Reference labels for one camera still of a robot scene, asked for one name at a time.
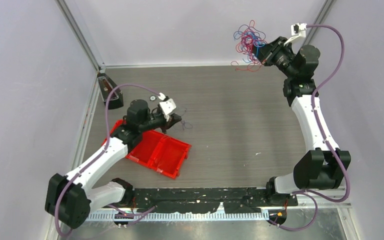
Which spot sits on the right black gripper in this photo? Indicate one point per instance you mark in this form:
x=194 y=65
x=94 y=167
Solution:
x=265 y=51

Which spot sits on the black wedge stand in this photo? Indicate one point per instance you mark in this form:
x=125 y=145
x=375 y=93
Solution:
x=106 y=85

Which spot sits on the red three-compartment bin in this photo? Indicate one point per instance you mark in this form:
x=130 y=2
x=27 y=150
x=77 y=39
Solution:
x=155 y=150

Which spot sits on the small silver gear right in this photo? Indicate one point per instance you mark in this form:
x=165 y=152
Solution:
x=152 y=98

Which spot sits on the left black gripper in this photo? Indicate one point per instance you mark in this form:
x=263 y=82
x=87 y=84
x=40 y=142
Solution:
x=173 y=119

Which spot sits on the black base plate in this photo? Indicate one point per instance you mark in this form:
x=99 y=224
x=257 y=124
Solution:
x=205 y=200

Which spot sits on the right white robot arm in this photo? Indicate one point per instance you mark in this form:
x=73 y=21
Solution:
x=323 y=165

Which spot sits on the slotted cable duct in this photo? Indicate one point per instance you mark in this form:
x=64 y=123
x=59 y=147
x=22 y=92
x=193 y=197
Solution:
x=220 y=215

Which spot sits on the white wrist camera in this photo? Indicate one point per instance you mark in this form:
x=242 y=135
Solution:
x=298 y=31
x=167 y=105

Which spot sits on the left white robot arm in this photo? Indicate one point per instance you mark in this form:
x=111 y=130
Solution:
x=70 y=198

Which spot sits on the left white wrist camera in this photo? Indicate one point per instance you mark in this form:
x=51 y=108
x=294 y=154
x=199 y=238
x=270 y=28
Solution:
x=167 y=105

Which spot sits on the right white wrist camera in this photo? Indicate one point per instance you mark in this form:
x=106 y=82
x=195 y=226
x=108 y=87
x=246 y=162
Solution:
x=298 y=31

